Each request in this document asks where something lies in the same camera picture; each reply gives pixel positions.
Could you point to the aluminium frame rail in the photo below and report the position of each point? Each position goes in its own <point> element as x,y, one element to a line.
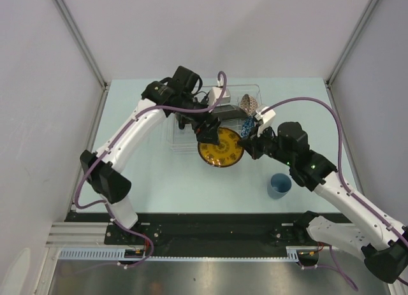
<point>76,234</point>

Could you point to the brown patterned small bowl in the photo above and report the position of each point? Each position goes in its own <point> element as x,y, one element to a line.
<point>248,104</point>

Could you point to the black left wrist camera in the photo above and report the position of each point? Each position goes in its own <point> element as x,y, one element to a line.
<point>187,79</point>

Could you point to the light blue cup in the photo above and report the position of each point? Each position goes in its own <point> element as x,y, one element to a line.
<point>279,185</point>

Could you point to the clear wire dish rack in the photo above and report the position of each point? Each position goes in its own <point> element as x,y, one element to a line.
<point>184,141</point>

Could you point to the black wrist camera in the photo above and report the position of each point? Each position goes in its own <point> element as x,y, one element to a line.
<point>292,137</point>
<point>187,79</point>

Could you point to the black gold saucer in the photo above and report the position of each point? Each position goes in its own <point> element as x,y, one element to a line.
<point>227,153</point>

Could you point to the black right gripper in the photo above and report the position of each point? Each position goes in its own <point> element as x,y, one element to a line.
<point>252,144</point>

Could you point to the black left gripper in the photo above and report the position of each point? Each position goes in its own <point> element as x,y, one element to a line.
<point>208,134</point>

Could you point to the red black mug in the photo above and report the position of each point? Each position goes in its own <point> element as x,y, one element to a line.
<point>183,121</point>

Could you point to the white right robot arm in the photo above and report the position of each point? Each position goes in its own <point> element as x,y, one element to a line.
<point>316,173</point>

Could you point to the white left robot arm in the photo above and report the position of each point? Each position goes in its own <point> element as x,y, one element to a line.
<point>103,168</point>

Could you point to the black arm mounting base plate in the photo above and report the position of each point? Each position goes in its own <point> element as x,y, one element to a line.
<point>274,234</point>

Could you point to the white slotted cable duct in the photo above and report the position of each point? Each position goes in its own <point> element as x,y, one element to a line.
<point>121,254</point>

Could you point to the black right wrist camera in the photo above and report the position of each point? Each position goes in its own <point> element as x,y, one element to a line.
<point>292,137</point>

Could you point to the black floral square plate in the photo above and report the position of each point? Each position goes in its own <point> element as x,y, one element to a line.
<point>229,112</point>

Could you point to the blue patterned bowl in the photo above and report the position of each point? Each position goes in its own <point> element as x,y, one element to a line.
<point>247,127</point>

